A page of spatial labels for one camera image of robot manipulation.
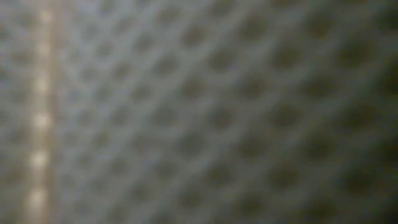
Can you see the beige fabric storage bin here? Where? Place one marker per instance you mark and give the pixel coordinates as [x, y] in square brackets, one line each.
[199, 112]

